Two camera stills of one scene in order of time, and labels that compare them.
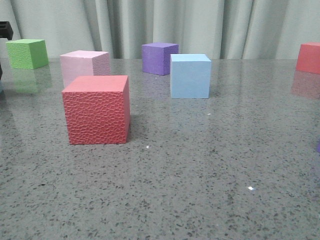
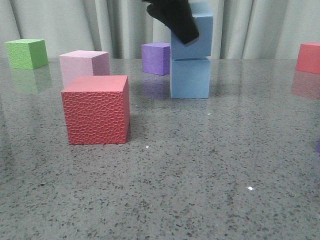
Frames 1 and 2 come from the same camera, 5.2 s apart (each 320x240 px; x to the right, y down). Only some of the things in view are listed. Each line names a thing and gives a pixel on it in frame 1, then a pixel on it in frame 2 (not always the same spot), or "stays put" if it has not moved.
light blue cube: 1,86 -> 201,47
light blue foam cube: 190,76 stays put
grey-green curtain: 224,29 stays put
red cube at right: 308,58 stays put
